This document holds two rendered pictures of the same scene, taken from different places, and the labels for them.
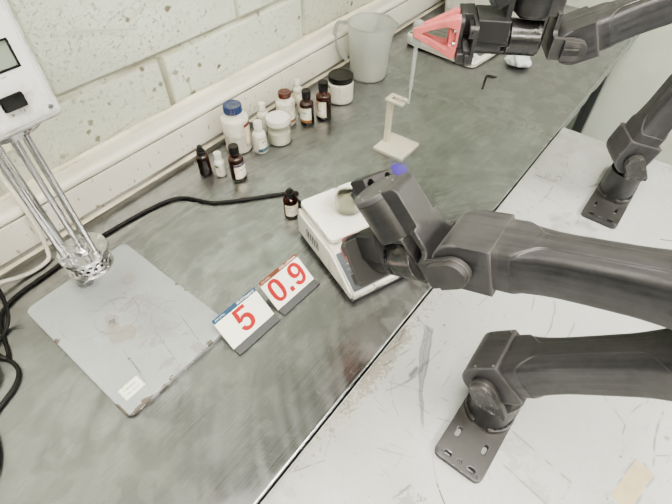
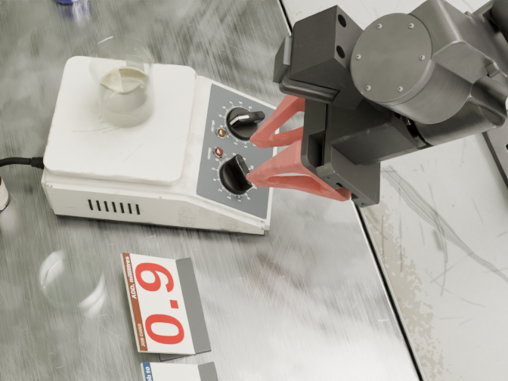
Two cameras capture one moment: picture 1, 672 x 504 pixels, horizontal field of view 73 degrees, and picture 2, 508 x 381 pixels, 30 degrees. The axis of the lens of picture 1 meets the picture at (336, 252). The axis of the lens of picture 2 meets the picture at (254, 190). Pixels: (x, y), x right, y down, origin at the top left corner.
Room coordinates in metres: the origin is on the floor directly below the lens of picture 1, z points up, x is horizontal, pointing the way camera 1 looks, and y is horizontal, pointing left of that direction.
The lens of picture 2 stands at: (0.27, 0.29, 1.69)
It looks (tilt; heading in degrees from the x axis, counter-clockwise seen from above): 62 degrees down; 303
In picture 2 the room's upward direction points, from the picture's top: 3 degrees clockwise
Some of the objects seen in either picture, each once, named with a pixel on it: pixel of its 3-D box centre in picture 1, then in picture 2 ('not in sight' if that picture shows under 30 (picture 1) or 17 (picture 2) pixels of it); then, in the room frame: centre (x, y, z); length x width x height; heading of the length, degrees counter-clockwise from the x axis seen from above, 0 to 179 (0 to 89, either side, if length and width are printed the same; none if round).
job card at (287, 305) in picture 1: (289, 283); (165, 302); (0.49, 0.08, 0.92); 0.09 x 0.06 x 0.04; 139
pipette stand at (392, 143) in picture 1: (398, 124); not in sight; (0.91, -0.14, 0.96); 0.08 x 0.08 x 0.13; 52
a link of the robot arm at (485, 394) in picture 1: (499, 378); not in sight; (0.27, -0.21, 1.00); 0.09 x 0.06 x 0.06; 144
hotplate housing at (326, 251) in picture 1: (350, 236); (155, 147); (0.58, -0.03, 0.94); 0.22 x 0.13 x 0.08; 31
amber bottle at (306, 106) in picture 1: (306, 106); not in sight; (1.03, 0.07, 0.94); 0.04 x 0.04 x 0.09
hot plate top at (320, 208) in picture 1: (343, 210); (122, 118); (0.61, -0.01, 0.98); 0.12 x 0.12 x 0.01; 31
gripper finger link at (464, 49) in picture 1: (441, 34); not in sight; (0.78, -0.18, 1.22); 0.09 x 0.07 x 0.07; 83
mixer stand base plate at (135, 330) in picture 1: (126, 318); not in sight; (0.42, 0.35, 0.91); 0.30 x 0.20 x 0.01; 52
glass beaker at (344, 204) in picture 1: (347, 194); (125, 88); (0.60, -0.02, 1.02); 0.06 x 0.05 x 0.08; 137
